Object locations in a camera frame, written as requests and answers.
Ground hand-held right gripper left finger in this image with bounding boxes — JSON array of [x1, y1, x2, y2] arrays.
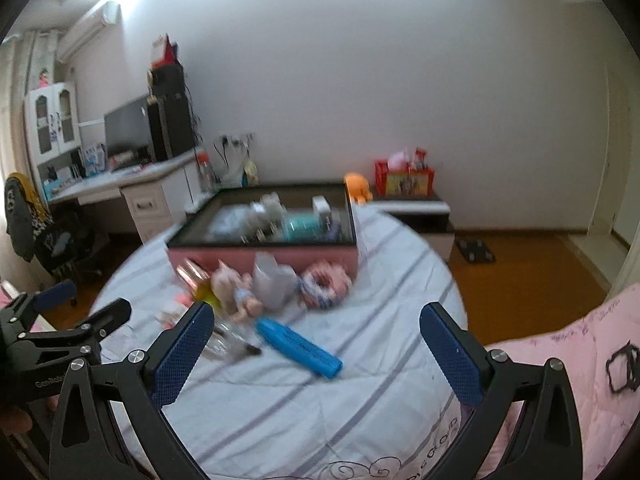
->
[[49, 301, 217, 480]]

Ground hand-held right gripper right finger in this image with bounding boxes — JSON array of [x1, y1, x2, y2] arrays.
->
[[419, 302, 585, 480]]

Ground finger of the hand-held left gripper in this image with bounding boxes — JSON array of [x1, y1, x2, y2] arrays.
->
[[10, 297, 133, 361], [0, 280, 78, 333]]

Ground small clear glass bottle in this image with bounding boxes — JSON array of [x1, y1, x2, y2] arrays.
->
[[207, 320, 241, 363]]

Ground black makeup brush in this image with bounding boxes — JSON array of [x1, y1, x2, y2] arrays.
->
[[215, 325, 262, 356]]

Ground rose gold tube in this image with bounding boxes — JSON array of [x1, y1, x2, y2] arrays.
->
[[175, 258, 211, 293]]

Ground pig doll blue dress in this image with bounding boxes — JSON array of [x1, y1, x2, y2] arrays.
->
[[210, 260, 266, 323]]

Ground white plastic cup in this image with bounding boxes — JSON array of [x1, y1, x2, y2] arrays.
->
[[251, 252, 299, 311]]

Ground blue plastic case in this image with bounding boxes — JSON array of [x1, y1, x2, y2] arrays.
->
[[255, 316, 344, 378]]

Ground clear plastic bag item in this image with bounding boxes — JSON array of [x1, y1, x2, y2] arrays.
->
[[207, 205, 256, 241]]

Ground pink storage box black rim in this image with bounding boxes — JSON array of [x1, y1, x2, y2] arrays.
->
[[166, 183, 360, 286]]

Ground teal heart-shaped glass dish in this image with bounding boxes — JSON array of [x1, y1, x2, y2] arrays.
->
[[282, 212, 321, 242]]

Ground person's left hand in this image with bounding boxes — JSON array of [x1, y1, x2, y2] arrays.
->
[[0, 405, 31, 433]]

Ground black office chair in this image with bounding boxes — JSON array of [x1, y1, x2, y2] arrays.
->
[[35, 207, 108, 291]]

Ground yellow and black jacket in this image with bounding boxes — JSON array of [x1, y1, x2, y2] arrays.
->
[[4, 172, 53, 261]]

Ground black bathroom scale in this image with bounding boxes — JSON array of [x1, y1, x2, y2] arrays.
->
[[456, 238, 497, 264]]

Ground pink quilt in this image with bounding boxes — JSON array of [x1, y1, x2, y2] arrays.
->
[[460, 282, 640, 480]]

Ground round table striped cloth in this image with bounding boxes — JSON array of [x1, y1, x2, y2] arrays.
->
[[92, 205, 468, 480]]

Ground blue and white boxes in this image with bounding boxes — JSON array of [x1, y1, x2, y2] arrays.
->
[[82, 142, 108, 176]]

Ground white desk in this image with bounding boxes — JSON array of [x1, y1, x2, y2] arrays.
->
[[42, 152, 211, 246]]

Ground black and white low cabinet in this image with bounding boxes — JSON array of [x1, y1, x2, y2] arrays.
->
[[372, 190, 457, 263]]

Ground white glass-door cabinet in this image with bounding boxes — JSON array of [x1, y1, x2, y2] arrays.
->
[[25, 81, 83, 181]]

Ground clear bottle orange cap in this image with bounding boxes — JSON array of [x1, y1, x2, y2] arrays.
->
[[196, 149, 217, 193]]

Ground beige curtain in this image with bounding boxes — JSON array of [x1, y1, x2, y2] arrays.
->
[[0, 30, 41, 181]]

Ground black computer monitor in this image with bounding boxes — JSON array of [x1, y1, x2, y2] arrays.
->
[[103, 94, 153, 158]]

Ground red crate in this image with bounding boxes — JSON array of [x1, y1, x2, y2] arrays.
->
[[375, 159, 435, 198]]

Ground black computer tower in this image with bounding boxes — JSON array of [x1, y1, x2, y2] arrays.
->
[[146, 95, 196, 163]]

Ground orange octopus plush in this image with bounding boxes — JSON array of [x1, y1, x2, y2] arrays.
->
[[344, 172, 375, 205]]

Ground white wardrobe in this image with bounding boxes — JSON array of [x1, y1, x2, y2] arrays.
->
[[607, 50, 640, 306]]

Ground white air conditioner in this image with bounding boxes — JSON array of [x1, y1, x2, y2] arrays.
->
[[56, 2, 122, 61]]

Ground red and white calendar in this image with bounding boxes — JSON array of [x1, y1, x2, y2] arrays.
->
[[150, 34, 180, 68]]

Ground black square frame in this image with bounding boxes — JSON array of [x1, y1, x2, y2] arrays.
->
[[605, 342, 640, 393]]

